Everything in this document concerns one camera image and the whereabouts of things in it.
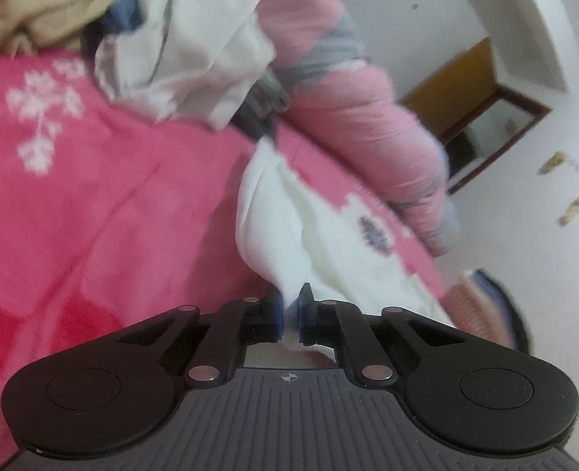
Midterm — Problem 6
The white garment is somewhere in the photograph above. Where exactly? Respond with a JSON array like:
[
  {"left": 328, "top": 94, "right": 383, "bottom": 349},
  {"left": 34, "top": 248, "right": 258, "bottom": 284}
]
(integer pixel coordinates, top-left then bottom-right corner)
[{"left": 95, "top": 0, "right": 277, "bottom": 131}]

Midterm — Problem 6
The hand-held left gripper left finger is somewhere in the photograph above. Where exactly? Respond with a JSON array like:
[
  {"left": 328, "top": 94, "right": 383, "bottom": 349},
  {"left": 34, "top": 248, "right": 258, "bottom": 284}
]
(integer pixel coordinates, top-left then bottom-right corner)
[{"left": 110, "top": 289, "right": 285, "bottom": 388}]

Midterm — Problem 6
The pink checkered garment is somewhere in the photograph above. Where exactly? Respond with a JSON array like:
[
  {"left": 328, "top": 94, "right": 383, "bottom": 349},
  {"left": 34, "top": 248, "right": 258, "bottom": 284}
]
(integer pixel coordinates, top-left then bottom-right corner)
[{"left": 444, "top": 272, "right": 513, "bottom": 349}]

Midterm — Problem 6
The pink floral blanket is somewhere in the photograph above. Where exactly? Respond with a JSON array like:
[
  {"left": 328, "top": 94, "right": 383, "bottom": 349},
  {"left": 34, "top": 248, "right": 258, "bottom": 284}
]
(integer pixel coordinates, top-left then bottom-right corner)
[{"left": 0, "top": 49, "right": 447, "bottom": 452}]

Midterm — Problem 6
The cream garment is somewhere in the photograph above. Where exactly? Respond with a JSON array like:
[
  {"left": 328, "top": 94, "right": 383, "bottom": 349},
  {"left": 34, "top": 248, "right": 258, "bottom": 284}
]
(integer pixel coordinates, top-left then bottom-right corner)
[{"left": 235, "top": 140, "right": 457, "bottom": 354}]

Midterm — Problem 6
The blue garment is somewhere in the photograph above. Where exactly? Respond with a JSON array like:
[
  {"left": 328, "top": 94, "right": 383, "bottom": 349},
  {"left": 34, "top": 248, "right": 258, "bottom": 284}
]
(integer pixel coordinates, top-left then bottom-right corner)
[{"left": 104, "top": 0, "right": 140, "bottom": 35}]

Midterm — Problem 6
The pink and grey duvet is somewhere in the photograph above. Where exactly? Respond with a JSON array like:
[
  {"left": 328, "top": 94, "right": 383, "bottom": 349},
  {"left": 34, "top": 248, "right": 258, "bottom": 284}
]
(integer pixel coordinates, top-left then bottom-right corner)
[{"left": 257, "top": 0, "right": 462, "bottom": 256}]

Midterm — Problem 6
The beige wall hanging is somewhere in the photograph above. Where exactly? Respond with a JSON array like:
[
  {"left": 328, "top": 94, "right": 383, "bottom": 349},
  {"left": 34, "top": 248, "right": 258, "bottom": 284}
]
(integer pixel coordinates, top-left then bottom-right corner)
[
  {"left": 537, "top": 151, "right": 567, "bottom": 175},
  {"left": 558, "top": 191, "right": 579, "bottom": 226}
]

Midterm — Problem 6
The wooden door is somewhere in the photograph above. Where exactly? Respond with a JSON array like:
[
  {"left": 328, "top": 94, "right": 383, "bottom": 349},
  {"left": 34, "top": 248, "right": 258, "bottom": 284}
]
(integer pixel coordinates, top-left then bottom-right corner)
[{"left": 401, "top": 37, "right": 497, "bottom": 139}]

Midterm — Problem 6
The black and lavender garment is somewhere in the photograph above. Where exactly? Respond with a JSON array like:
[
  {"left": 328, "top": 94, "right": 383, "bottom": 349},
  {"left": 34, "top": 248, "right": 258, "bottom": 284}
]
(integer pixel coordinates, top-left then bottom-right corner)
[{"left": 471, "top": 267, "right": 533, "bottom": 354}]

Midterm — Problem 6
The wooden door frame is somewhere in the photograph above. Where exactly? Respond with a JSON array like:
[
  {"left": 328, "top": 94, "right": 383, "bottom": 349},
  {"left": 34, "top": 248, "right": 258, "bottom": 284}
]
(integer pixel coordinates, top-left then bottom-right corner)
[{"left": 439, "top": 83, "right": 551, "bottom": 194}]

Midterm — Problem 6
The grey striped garment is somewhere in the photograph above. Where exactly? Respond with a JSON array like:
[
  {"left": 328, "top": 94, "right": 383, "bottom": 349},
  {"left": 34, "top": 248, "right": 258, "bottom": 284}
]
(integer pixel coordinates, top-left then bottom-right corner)
[{"left": 231, "top": 71, "right": 290, "bottom": 141}]

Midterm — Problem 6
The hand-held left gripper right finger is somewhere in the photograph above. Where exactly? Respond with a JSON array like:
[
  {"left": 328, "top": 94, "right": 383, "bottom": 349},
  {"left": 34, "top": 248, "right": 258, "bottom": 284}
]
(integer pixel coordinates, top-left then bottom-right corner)
[{"left": 294, "top": 282, "right": 469, "bottom": 388}]

